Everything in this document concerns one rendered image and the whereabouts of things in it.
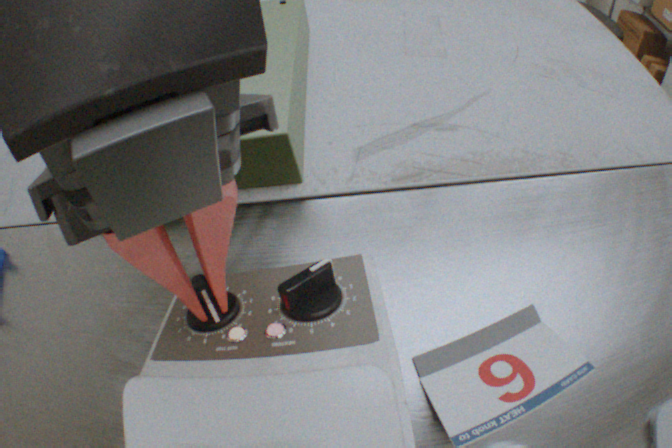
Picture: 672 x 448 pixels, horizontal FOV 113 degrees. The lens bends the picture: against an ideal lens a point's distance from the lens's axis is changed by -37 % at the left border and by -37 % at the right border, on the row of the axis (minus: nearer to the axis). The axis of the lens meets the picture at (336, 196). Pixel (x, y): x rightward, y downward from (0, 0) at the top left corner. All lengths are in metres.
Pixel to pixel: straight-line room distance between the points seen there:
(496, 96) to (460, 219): 0.16
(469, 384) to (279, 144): 0.20
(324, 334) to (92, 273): 0.24
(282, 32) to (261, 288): 0.26
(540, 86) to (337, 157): 0.24
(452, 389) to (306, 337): 0.09
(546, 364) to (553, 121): 0.24
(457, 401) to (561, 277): 0.12
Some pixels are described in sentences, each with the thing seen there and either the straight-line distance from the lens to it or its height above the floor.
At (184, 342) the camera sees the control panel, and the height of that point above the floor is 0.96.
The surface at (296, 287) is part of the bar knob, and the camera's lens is 0.17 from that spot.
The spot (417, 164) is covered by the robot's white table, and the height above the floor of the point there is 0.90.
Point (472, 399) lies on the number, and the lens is 0.20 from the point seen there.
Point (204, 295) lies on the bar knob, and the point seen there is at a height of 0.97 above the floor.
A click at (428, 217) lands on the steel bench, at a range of 0.26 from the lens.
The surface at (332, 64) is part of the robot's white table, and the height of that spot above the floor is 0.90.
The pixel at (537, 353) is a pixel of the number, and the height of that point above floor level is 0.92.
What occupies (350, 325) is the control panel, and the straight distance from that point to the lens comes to 0.17.
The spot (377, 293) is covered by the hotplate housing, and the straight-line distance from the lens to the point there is 0.19.
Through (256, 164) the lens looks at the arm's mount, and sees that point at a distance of 0.27.
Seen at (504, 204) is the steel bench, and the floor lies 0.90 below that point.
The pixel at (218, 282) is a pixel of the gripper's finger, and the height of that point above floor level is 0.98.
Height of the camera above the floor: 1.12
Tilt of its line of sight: 54 degrees down
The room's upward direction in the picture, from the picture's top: 12 degrees counter-clockwise
